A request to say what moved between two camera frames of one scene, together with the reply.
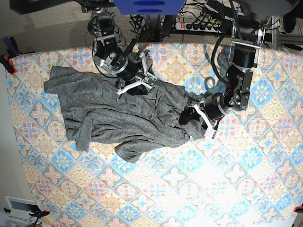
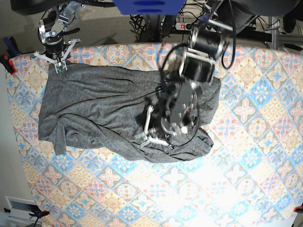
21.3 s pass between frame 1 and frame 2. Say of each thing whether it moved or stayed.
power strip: stayed
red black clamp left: stayed
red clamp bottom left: stayed
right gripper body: moved
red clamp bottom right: stayed
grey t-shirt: moved
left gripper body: moved
